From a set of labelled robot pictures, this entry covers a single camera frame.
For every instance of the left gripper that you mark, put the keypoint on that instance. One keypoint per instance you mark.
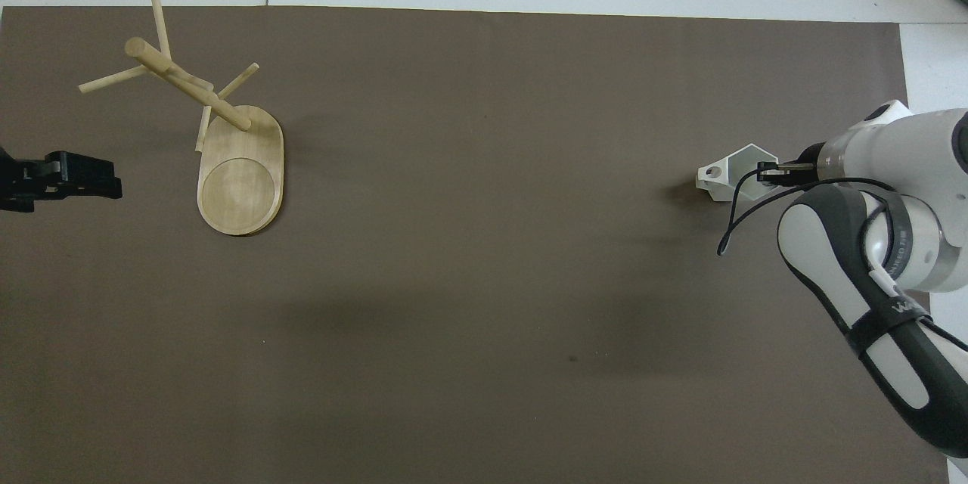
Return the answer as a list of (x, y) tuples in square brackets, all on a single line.
[(13, 185)]

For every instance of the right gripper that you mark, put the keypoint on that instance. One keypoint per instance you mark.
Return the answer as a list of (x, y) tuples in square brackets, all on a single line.
[(813, 153)]

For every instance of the white hexagonal cup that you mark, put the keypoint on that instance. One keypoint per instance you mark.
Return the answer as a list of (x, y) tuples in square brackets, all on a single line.
[(737, 170)]

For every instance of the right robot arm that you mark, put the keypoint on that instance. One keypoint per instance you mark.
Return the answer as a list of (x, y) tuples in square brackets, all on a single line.
[(919, 159)]

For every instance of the wooden cup rack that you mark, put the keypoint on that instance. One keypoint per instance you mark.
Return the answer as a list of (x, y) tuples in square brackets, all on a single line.
[(242, 181)]

